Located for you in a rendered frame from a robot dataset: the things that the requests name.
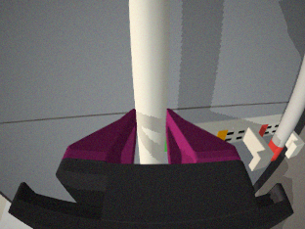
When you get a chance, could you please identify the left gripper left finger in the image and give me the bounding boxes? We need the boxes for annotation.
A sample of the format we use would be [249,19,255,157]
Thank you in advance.
[63,109,137,163]

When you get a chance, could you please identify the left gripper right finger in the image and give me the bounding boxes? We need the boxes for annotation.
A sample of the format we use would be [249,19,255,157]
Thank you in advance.
[165,109,241,164]

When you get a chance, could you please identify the white bar with orange-yellow ends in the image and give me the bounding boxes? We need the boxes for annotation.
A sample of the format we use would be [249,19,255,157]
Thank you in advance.
[129,0,170,164]

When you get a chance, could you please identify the metal bar with red ends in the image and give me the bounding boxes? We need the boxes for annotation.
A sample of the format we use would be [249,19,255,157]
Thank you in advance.
[268,54,305,161]

